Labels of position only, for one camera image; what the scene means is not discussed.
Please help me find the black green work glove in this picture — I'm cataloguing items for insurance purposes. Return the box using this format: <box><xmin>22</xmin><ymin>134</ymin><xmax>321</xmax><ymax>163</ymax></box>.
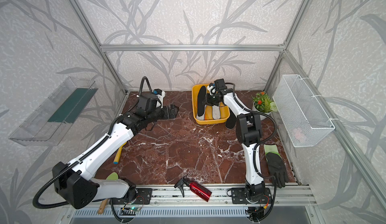
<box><xmin>264</xmin><ymin>145</ymin><xmax>289</xmax><ymax>188</ymax></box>

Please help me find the wooden handle tool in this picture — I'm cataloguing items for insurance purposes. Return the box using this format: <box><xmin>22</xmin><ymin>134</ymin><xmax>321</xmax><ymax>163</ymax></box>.
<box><xmin>97</xmin><ymin>199</ymin><xmax>109</xmax><ymax>215</ymax></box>

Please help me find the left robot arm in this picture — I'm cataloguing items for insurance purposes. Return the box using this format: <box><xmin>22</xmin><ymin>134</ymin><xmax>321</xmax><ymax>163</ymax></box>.
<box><xmin>33</xmin><ymin>89</ymin><xmax>179</xmax><ymax>210</ymax></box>

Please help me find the yellow scraper tool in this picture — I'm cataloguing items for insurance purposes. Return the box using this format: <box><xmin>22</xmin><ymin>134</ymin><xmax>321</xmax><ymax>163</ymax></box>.
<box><xmin>113</xmin><ymin>143</ymin><xmax>126</xmax><ymax>165</ymax></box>

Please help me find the potted plant white pot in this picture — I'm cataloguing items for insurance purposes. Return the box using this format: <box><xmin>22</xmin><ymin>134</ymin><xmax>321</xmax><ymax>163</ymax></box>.
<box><xmin>252</xmin><ymin>91</ymin><xmax>278</xmax><ymax>115</ymax></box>

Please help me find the white wire mesh basket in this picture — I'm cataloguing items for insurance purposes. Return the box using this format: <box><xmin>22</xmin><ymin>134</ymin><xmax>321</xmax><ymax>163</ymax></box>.
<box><xmin>273</xmin><ymin>74</ymin><xmax>335</xmax><ymax>148</ymax></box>

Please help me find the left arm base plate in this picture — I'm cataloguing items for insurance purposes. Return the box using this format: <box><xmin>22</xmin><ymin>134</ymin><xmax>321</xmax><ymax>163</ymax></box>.
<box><xmin>115</xmin><ymin>188</ymin><xmax>153</xmax><ymax>205</ymax></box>

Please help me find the grey felt insole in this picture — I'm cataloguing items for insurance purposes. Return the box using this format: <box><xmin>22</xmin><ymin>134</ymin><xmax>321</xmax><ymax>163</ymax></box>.
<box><xmin>196</xmin><ymin>113</ymin><xmax>205</xmax><ymax>121</ymax></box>
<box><xmin>212</xmin><ymin>105</ymin><xmax>221</xmax><ymax>120</ymax></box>

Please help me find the yellow insole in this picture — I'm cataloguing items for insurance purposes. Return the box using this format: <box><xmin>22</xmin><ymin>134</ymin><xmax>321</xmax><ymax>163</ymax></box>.
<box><xmin>204</xmin><ymin>105</ymin><xmax>213</xmax><ymax>121</ymax></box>

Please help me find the green insole piece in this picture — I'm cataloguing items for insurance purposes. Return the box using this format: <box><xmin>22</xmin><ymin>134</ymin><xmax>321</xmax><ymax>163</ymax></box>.
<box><xmin>106</xmin><ymin>172</ymin><xmax>119</xmax><ymax>180</ymax></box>

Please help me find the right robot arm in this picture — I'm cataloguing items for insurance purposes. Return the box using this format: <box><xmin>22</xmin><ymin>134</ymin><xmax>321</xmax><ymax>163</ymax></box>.
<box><xmin>197</xmin><ymin>79</ymin><xmax>275</xmax><ymax>203</ymax></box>

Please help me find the clear plastic wall shelf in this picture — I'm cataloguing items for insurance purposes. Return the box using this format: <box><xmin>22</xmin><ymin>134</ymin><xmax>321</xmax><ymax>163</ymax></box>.
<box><xmin>9</xmin><ymin>77</ymin><xmax>98</xmax><ymax>147</ymax></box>

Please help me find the yellow plastic storage box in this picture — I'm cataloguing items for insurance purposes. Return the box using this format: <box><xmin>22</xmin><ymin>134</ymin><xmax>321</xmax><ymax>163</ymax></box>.
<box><xmin>192</xmin><ymin>84</ymin><xmax>230</xmax><ymax>125</ymax></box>

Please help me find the red spray bottle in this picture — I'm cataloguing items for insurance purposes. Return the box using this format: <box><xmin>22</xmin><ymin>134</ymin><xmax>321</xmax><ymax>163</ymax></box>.
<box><xmin>174</xmin><ymin>176</ymin><xmax>212</xmax><ymax>202</ymax></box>

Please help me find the black insole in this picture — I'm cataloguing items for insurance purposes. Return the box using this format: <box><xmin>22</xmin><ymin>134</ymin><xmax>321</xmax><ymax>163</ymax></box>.
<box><xmin>226</xmin><ymin>112</ymin><xmax>237</xmax><ymax>130</ymax></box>
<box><xmin>197</xmin><ymin>86</ymin><xmax>207</xmax><ymax>115</ymax></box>

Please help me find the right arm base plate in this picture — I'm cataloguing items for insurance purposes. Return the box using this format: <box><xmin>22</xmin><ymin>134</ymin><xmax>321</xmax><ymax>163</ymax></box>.
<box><xmin>227</xmin><ymin>188</ymin><xmax>272</xmax><ymax>206</ymax></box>

